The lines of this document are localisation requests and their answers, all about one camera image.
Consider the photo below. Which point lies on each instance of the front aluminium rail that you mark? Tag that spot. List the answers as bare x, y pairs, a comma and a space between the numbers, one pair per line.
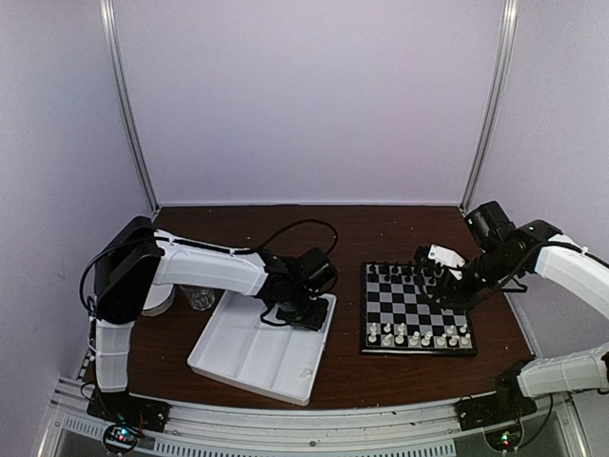
431, 429

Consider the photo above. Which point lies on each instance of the white plastic compartment tray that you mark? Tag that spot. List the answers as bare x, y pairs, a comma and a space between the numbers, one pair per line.
237, 349

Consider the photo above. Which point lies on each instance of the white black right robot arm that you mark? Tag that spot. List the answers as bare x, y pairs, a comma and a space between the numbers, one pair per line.
574, 268

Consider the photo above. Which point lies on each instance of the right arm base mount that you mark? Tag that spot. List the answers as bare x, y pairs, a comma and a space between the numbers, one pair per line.
501, 424

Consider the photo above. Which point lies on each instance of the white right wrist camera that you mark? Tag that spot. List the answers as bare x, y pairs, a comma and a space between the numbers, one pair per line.
443, 257

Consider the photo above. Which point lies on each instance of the black white chess board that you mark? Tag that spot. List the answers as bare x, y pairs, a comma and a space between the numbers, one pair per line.
394, 304

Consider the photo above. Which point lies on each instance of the aluminium frame post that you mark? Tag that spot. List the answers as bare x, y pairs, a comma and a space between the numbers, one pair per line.
504, 53
110, 29

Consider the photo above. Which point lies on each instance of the right aluminium frame post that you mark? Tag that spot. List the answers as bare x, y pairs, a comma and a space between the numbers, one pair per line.
504, 53

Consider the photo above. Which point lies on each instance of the left aluminium frame post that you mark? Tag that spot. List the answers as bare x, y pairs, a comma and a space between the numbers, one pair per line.
110, 29

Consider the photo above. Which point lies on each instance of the white knight chess piece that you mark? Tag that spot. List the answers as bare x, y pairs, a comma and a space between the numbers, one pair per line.
387, 340

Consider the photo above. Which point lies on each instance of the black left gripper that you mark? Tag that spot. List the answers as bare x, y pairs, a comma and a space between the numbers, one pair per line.
314, 323

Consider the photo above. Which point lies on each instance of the row of black chess pieces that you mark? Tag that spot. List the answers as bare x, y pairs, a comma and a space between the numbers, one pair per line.
399, 274

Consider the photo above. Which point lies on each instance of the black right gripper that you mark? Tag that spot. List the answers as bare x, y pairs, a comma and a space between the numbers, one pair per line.
450, 288

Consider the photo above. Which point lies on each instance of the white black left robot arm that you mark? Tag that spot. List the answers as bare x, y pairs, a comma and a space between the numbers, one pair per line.
140, 256

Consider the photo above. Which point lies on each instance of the white scalloped bowl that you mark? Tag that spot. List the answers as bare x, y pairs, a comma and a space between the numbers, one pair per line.
159, 300

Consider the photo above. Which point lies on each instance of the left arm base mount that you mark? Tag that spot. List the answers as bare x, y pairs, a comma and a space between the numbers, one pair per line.
129, 419

